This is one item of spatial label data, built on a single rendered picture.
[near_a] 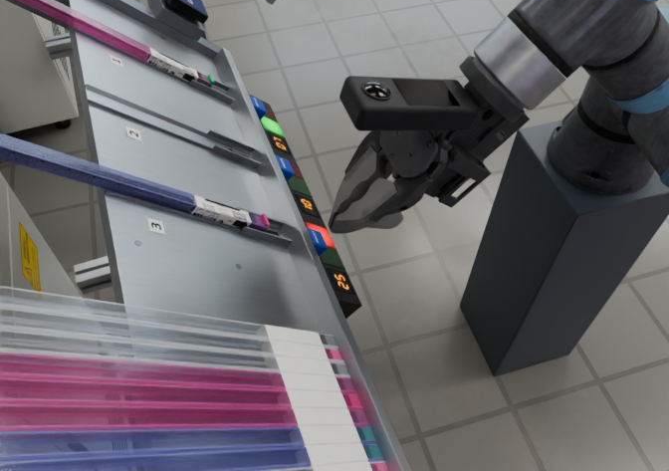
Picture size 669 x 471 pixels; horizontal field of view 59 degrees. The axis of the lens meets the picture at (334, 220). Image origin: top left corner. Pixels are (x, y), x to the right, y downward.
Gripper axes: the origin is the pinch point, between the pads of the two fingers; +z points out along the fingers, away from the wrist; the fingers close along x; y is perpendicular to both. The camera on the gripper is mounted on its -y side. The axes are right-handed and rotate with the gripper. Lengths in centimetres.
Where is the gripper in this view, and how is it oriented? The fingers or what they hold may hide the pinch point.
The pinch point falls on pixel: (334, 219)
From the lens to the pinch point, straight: 60.0
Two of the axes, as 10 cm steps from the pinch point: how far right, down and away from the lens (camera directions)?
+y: 6.7, 2.3, 7.1
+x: -3.5, -7.4, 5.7
